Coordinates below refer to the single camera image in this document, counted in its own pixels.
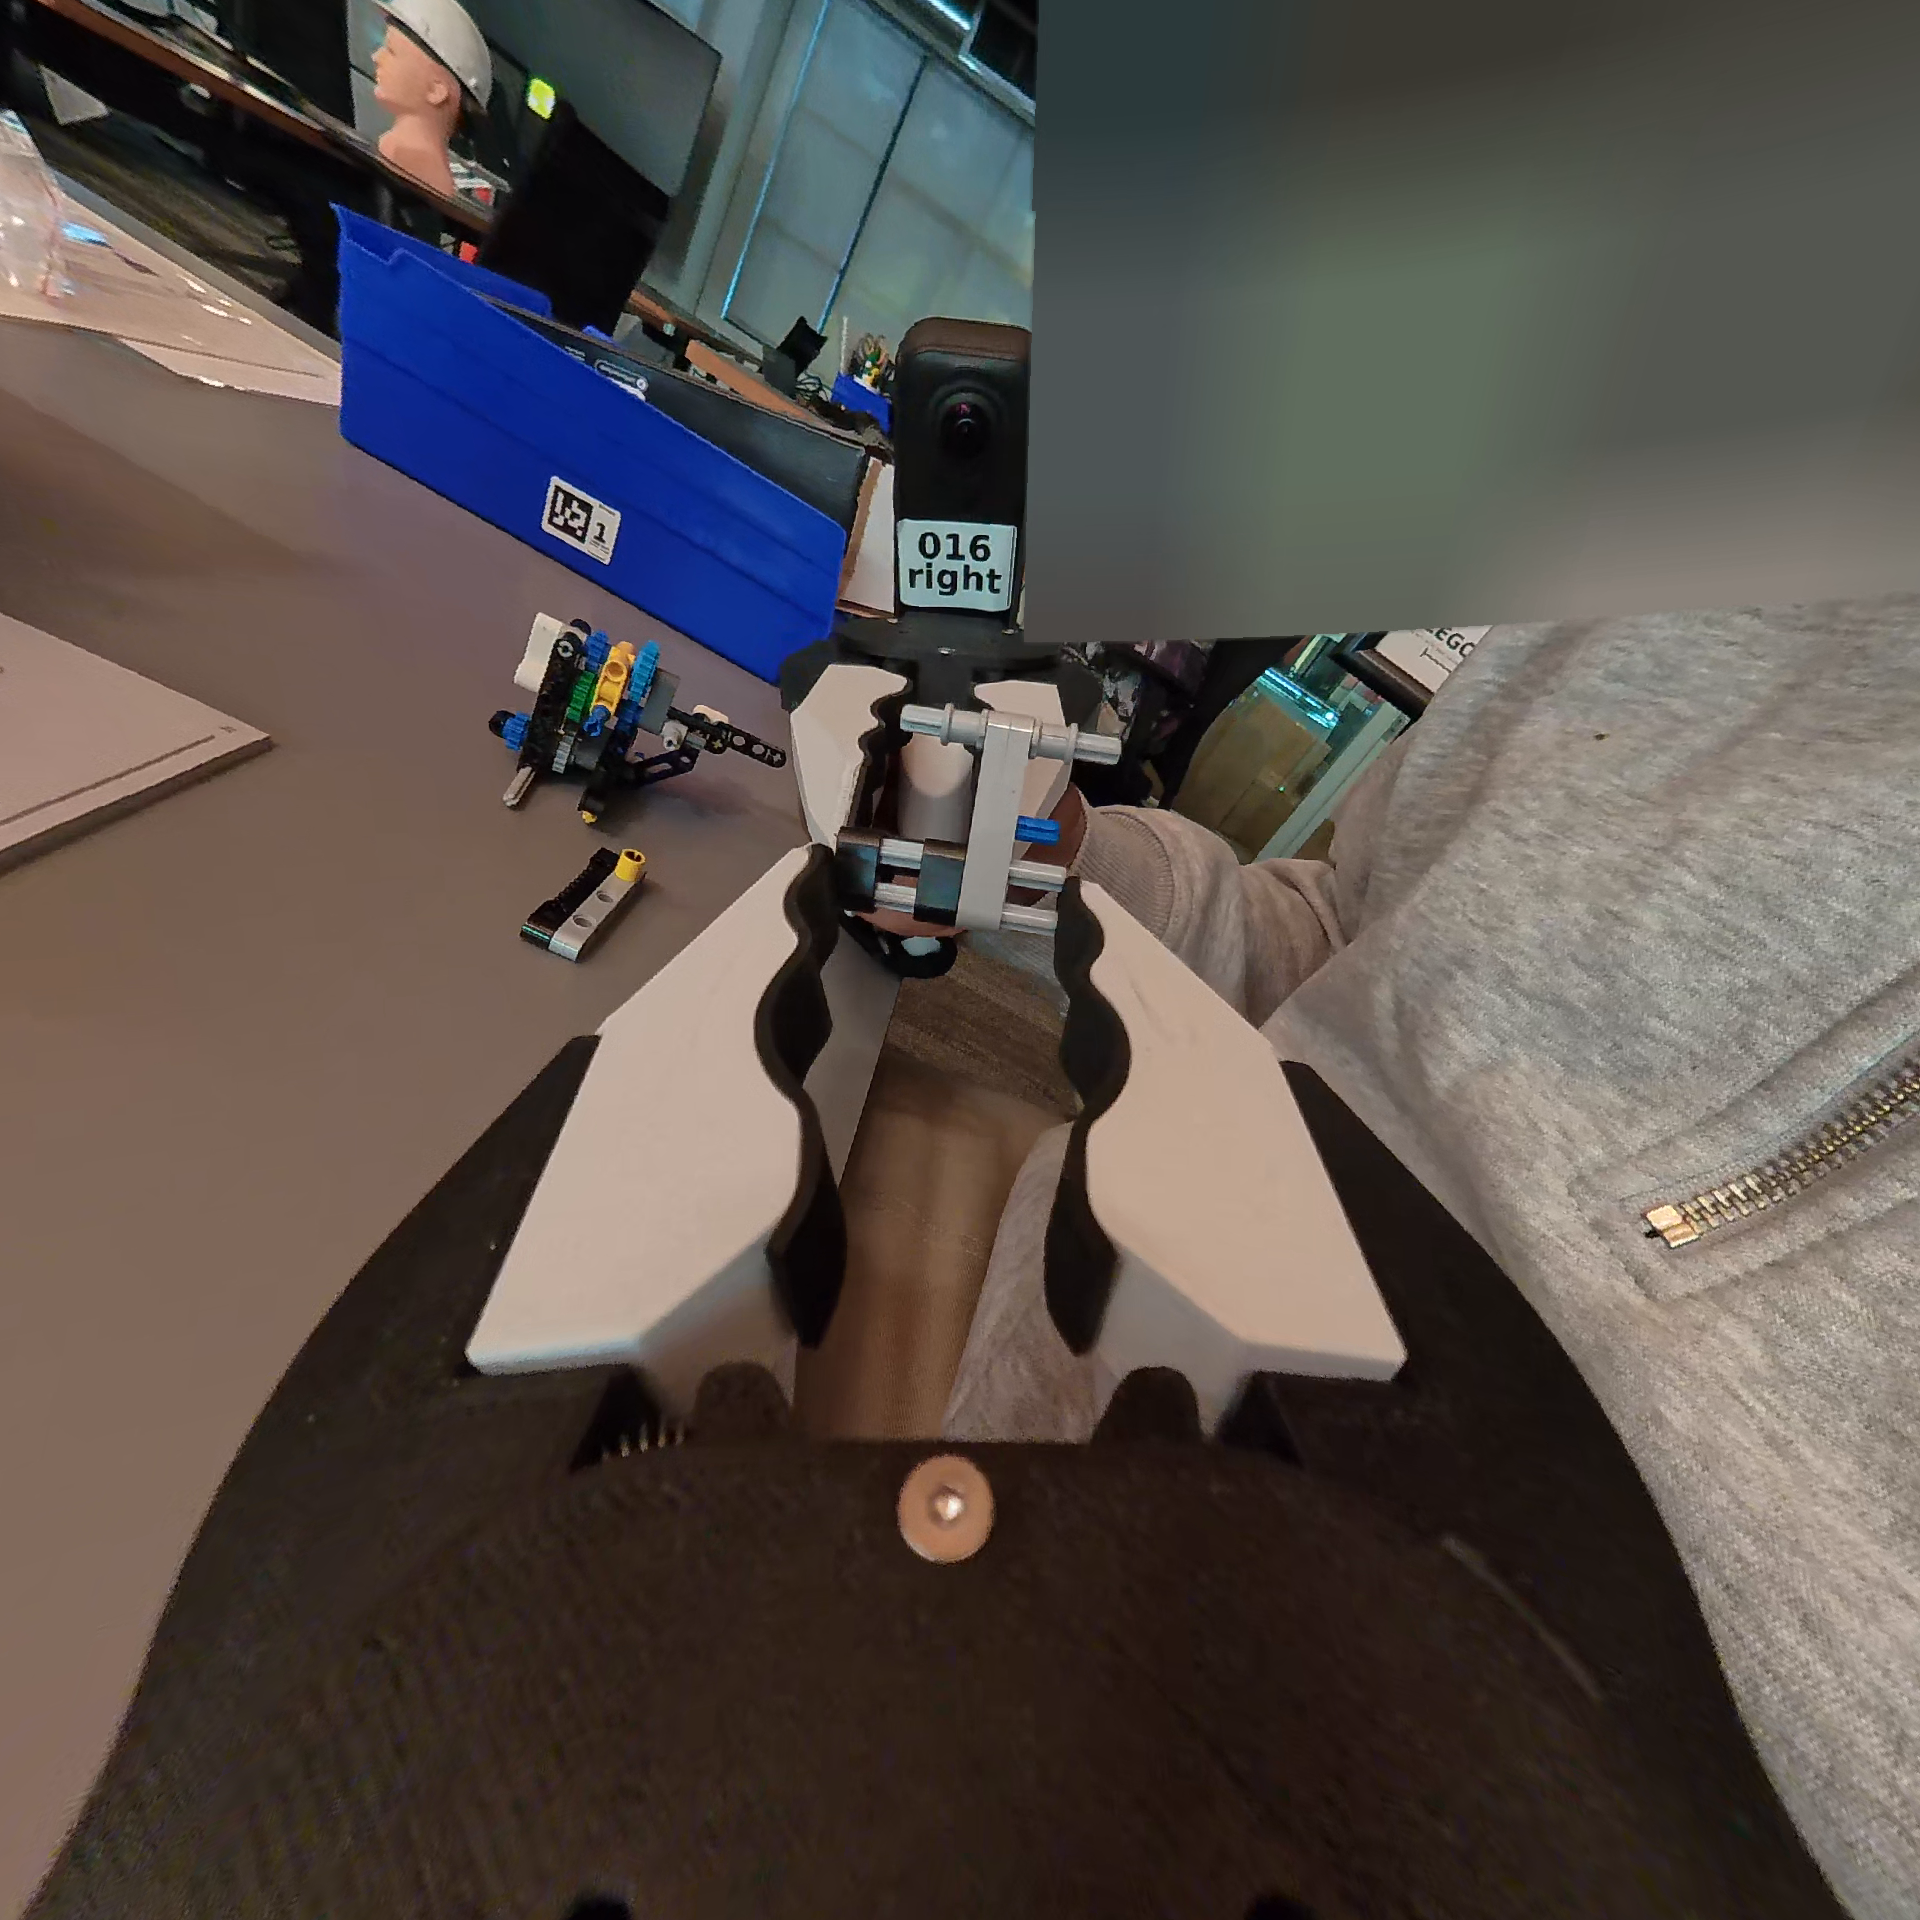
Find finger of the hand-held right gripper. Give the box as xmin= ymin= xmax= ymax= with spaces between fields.
xmin=984 ymin=681 xmax=1088 ymax=824
xmin=788 ymin=654 xmax=906 ymax=861

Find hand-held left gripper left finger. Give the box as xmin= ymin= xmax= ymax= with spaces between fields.
xmin=468 ymin=841 xmax=845 ymax=1419

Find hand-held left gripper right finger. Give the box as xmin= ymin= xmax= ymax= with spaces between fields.
xmin=1047 ymin=885 xmax=1408 ymax=1446

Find grey lego axle assembly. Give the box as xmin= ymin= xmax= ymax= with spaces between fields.
xmin=833 ymin=703 xmax=1123 ymax=945

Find person's right forearm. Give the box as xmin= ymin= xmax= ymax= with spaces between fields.
xmin=1072 ymin=622 xmax=1503 ymax=1035

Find black yellow lego beam piece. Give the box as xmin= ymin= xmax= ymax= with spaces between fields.
xmin=520 ymin=841 xmax=654 ymax=964

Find multicoloured lego gear model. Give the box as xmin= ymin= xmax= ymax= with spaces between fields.
xmin=485 ymin=608 xmax=795 ymax=829

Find cardboard box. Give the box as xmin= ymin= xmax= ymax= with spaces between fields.
xmin=833 ymin=450 xmax=906 ymax=620

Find person's tan pants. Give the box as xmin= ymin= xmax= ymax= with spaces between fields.
xmin=796 ymin=981 xmax=1082 ymax=1446

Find black monitor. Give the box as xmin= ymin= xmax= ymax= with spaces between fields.
xmin=449 ymin=0 xmax=729 ymax=201

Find blue plastic bin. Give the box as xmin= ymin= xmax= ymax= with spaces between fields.
xmin=336 ymin=201 xmax=849 ymax=649

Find mannequin head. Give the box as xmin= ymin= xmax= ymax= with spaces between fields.
xmin=368 ymin=27 xmax=470 ymax=199

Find white hard hat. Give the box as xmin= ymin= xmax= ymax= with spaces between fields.
xmin=373 ymin=0 xmax=496 ymax=113

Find white instruction sheet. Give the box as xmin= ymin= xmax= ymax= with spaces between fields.
xmin=0 ymin=612 xmax=279 ymax=876

